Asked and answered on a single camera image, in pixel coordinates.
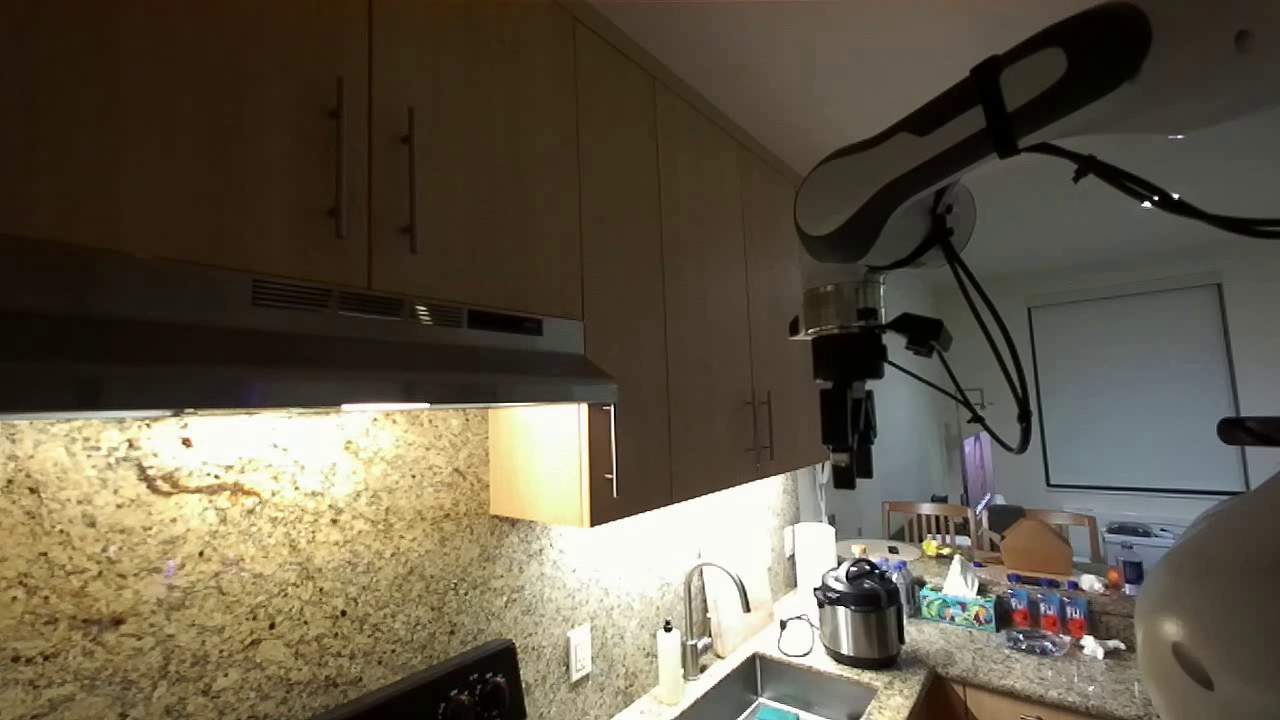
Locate black stove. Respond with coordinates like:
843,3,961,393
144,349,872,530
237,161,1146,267
308,639,529,720

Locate wooden cabinet door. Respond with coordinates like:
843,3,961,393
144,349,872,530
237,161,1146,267
738,144,830,477
574,20,674,528
369,0,584,322
655,84,757,505
0,0,372,291

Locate wooden chair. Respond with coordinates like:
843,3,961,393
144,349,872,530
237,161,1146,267
1024,507,1103,564
881,500,980,552

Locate paper towel roll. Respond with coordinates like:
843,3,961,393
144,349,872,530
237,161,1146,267
792,521,838,593

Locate clear plastic bottles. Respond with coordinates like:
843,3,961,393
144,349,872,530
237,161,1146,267
876,557,918,618

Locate steel pressure cooker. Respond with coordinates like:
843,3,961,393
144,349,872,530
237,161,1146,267
813,557,908,670

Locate teal tissue box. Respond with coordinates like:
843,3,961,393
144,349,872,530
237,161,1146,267
918,555,999,632

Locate wooden cutting board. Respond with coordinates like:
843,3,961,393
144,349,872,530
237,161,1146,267
702,568,774,658

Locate white window blind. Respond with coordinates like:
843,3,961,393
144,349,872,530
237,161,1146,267
1028,283,1250,497

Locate steel tap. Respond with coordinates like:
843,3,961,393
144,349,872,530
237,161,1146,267
682,561,753,682

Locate row of water bottles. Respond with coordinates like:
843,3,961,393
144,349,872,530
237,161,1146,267
1004,573,1092,641

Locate steel sink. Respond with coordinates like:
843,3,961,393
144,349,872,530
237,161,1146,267
678,653,881,720

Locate clear plastic bag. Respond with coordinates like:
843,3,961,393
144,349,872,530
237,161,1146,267
1004,627,1073,659

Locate white soap bottle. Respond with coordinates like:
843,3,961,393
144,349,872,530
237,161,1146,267
655,619,686,707

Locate steel range hood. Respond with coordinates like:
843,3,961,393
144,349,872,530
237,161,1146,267
0,234,620,421

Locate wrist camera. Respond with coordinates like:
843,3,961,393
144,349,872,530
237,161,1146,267
884,312,954,359

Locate black cable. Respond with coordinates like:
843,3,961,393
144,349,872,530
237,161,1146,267
777,613,821,659

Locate wooden wall cabinet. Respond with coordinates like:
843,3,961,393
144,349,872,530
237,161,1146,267
0,0,831,529

